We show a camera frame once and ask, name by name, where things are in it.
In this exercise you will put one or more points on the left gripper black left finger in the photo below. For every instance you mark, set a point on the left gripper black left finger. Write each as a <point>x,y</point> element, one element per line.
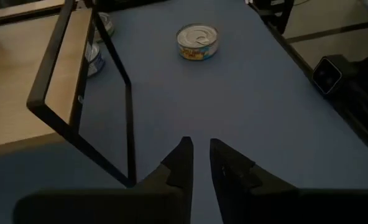
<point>177,174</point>

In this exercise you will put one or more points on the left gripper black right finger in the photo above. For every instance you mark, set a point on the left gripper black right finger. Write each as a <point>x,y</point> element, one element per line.
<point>233,177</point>

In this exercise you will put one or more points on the navy blue label tuna can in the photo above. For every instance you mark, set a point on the navy blue label tuna can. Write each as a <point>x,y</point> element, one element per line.
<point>94,60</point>

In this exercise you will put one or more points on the teal label yellowfin tuna can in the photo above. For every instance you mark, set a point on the teal label yellowfin tuna can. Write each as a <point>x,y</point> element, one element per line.
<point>197,37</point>

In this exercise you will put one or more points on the green white label tuna can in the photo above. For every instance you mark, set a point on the green white label tuna can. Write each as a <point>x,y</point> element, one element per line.
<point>107,26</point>

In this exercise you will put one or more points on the wooden block platform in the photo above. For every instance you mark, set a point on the wooden block platform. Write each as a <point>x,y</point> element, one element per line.
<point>16,77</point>

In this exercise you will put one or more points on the black table-level camera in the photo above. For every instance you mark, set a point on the black table-level camera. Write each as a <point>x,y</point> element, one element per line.
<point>327,74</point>

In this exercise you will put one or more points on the black table frame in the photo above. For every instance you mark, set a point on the black table frame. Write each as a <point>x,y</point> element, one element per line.
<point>364,127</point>

